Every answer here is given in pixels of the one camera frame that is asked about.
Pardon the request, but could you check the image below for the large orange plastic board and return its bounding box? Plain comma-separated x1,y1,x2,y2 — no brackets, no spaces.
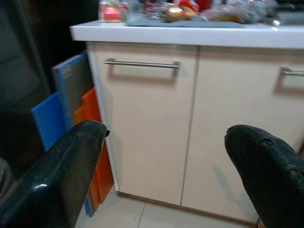
81,86,115,205

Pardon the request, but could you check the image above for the bagged brown bread roll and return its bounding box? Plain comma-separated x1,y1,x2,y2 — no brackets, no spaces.
163,4,199,23

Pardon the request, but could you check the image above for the red food package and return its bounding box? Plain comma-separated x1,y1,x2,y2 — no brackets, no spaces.
99,0,131,23

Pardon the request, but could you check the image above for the beige cabinet door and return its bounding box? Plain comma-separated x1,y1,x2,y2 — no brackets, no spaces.
182,46,304,224
94,44,200,206

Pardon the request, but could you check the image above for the blue plastic board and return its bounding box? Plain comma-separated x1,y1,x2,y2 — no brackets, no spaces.
30,91,65,152

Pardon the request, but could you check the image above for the colourful snack bag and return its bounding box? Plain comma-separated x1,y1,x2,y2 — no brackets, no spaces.
142,0,183,20

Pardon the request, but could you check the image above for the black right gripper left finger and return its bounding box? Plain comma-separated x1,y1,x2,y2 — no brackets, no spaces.
0,120,111,228

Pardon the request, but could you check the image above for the dark glass appliance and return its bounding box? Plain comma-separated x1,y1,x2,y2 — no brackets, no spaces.
0,0,54,171

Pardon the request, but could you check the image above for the grey board blue edge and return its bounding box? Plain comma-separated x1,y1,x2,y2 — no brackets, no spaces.
51,53,96,129

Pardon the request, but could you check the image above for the clear plastic bread bag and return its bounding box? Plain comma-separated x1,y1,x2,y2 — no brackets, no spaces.
201,3,281,25

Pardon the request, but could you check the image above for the beige kitchen cabinet white counter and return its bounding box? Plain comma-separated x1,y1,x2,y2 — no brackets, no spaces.
69,19,304,225

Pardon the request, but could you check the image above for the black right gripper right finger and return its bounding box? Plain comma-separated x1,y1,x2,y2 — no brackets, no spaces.
224,124,304,228

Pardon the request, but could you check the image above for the grey cloth mat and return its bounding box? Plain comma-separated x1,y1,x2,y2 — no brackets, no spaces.
125,13,247,29

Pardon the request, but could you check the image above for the steel bar door handle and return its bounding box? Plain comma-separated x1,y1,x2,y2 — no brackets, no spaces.
104,58,181,70
280,67,304,77

